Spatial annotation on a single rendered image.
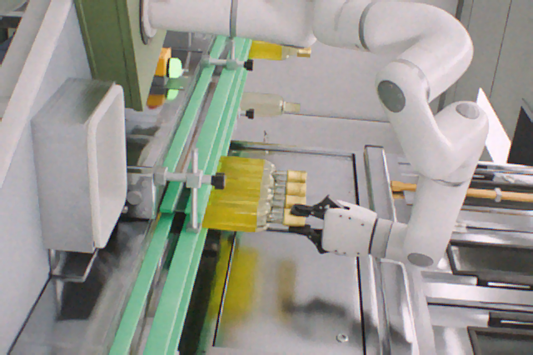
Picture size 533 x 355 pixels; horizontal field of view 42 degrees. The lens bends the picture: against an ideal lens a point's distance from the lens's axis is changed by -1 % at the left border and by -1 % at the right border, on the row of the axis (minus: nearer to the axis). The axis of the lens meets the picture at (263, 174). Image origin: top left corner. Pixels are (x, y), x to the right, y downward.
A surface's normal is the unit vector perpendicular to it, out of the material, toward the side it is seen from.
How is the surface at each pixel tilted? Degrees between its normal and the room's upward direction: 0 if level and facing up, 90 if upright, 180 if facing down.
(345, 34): 132
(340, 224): 108
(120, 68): 90
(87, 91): 90
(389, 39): 91
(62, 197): 90
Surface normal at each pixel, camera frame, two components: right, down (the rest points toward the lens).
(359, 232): -0.32, 0.36
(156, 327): 0.06, -0.87
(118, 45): -0.09, 0.80
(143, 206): -0.07, 0.48
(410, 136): -0.65, 0.54
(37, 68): 0.03, -0.59
